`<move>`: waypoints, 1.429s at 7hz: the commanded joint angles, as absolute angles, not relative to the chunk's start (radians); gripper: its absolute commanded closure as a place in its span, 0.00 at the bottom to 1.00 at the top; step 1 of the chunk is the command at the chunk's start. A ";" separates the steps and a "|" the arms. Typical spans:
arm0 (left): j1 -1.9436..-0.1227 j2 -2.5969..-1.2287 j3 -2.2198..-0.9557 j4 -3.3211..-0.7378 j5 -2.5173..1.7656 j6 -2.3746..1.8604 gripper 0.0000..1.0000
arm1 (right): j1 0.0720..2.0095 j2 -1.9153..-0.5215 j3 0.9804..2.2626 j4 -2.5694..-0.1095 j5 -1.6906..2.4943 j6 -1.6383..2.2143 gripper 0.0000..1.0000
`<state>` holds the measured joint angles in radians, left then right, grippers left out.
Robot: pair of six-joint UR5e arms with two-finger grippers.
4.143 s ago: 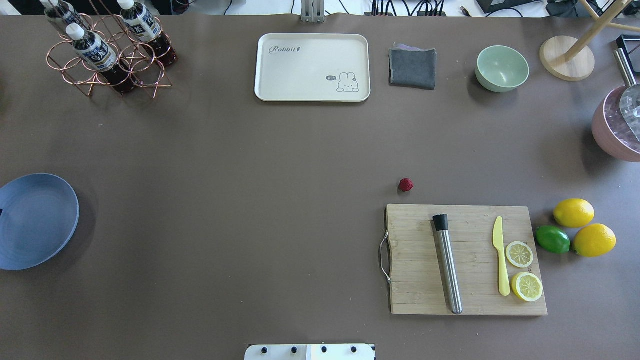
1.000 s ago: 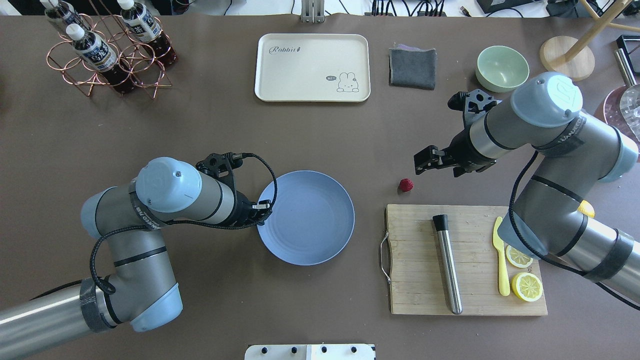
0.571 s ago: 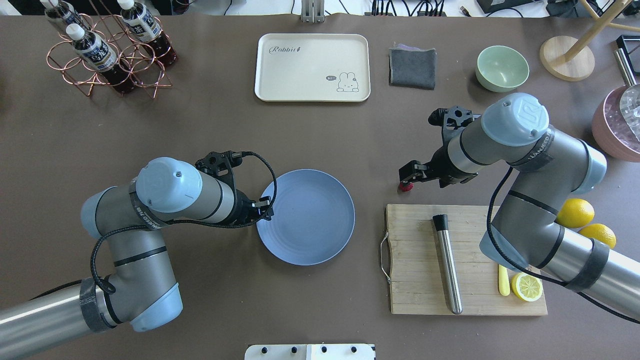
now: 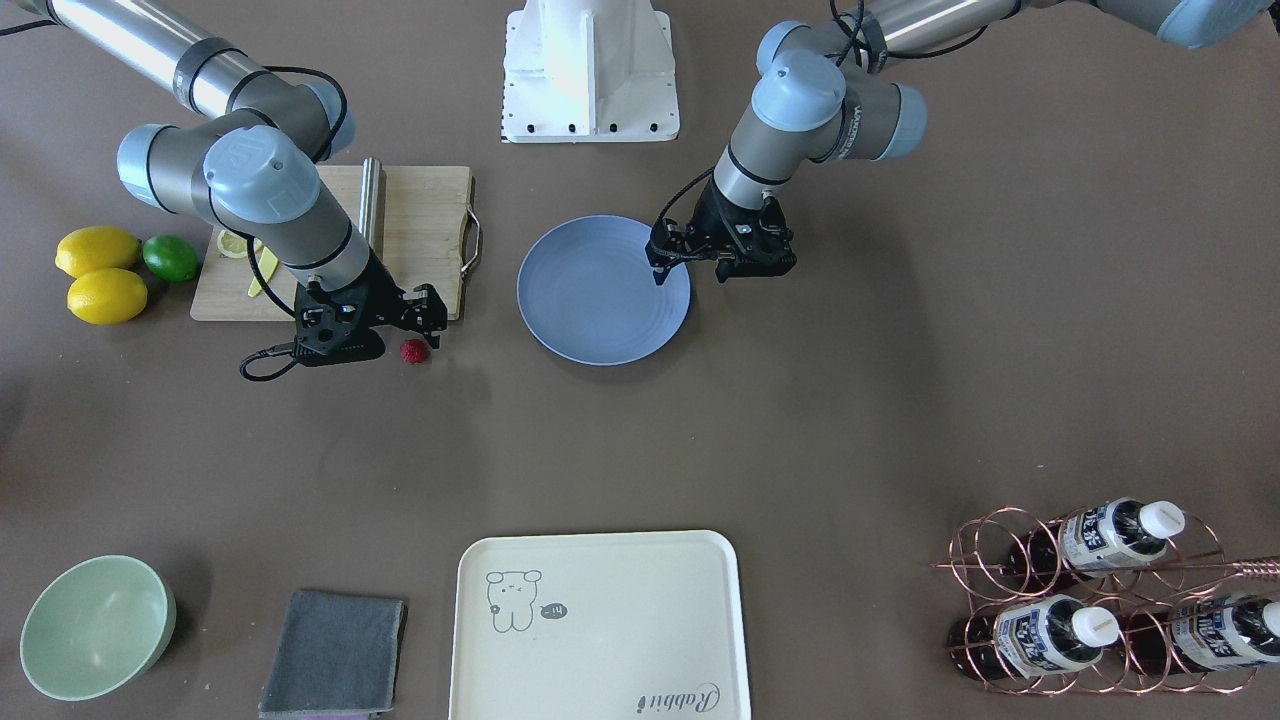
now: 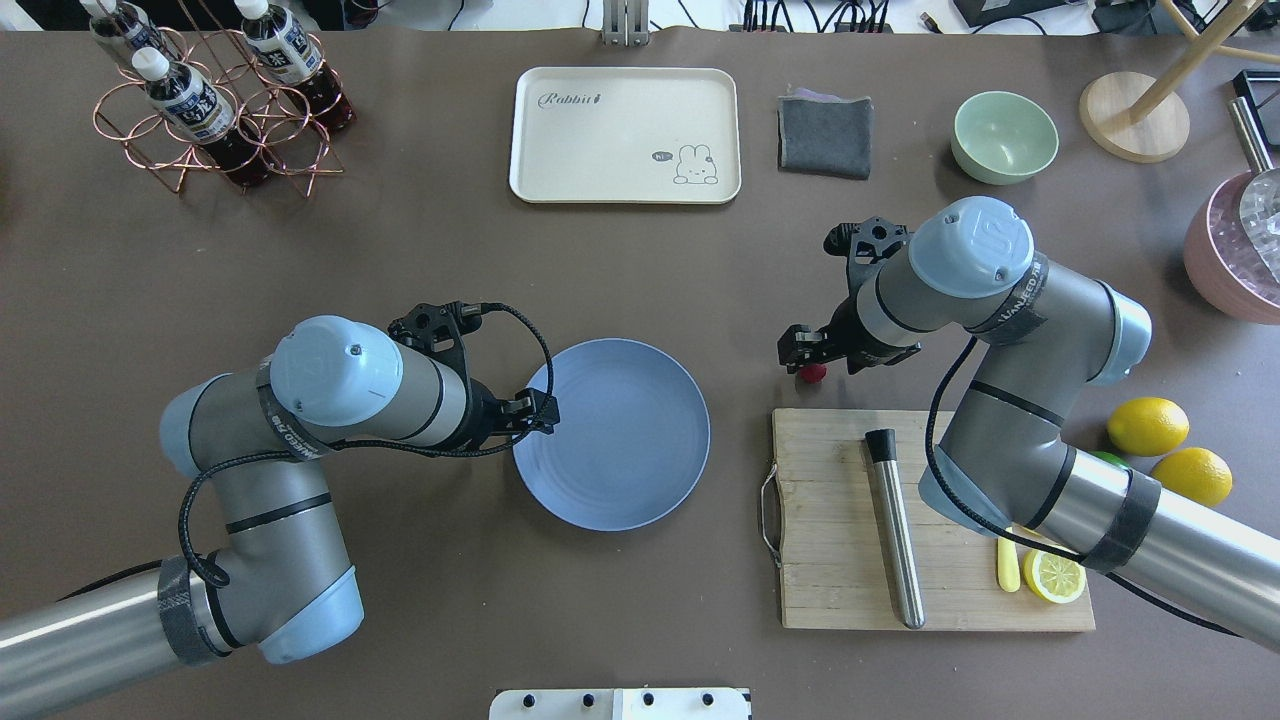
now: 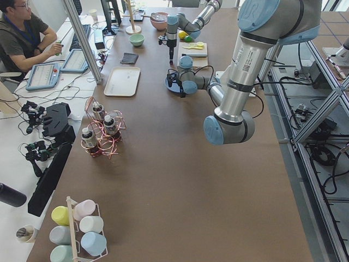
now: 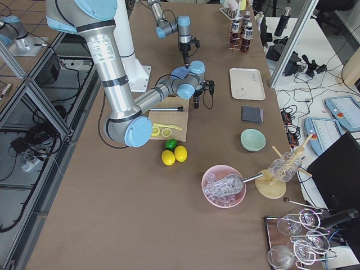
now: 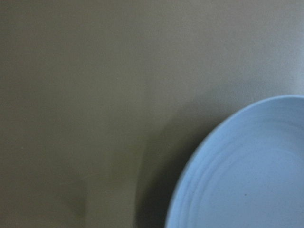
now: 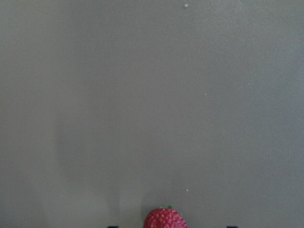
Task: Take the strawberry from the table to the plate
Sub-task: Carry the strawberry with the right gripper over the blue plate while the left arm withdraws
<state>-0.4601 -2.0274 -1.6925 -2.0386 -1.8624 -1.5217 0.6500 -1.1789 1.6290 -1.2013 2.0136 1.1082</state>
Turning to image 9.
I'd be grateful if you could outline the red strawberry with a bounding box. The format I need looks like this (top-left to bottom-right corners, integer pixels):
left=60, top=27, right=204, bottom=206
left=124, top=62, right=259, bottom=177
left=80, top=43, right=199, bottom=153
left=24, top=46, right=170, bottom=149
left=143, top=207, right=188, bottom=228

